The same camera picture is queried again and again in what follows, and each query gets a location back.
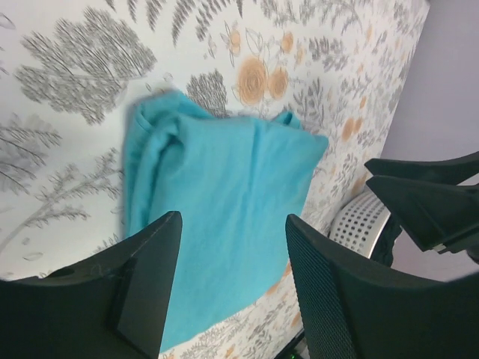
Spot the teal t shirt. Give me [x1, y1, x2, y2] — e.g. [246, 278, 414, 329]
[123, 90, 329, 352]

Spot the black t shirt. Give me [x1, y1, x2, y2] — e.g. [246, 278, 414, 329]
[370, 216, 403, 267]

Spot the floral table cloth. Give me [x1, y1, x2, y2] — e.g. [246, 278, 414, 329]
[1, 1, 431, 358]

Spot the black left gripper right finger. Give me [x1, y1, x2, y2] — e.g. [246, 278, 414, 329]
[285, 215, 478, 358]

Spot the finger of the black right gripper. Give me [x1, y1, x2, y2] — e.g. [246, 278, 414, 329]
[367, 176, 478, 254]
[364, 152, 479, 185]

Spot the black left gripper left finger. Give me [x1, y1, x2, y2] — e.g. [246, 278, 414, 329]
[1, 211, 182, 358]

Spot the white laundry basket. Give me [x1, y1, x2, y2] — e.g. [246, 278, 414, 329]
[329, 190, 391, 259]

